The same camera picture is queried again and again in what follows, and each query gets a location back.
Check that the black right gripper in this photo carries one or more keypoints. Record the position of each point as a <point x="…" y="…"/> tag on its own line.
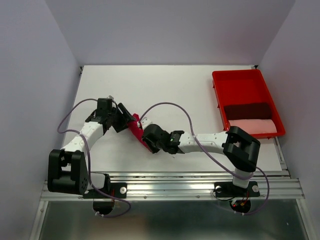
<point x="154" y="150"/>

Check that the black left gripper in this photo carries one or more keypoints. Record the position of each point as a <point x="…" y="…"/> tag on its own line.
<point x="121" y="126"/>

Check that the red t-shirt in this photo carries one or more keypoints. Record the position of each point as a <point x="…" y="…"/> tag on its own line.
<point x="136" y="130"/>

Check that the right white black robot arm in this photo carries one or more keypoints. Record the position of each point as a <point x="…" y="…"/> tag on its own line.
<point x="241" y="149"/>

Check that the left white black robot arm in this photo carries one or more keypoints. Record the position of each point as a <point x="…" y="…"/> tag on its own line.
<point x="68" y="170"/>

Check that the red plastic bin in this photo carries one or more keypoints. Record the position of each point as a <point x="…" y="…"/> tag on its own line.
<point x="241" y="87"/>

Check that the pink rolled t-shirt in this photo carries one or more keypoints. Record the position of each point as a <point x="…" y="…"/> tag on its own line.
<point x="255" y="126"/>

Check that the dark maroon rolled t-shirt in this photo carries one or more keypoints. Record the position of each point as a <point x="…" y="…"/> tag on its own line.
<point x="260" y="110"/>

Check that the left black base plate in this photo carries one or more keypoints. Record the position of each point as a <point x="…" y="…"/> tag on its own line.
<point x="117" y="189"/>

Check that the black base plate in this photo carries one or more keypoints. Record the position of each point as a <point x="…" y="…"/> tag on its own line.
<point x="227" y="189"/>
<point x="117" y="189"/>

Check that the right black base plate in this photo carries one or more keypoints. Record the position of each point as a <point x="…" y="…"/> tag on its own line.
<point x="227" y="189"/>

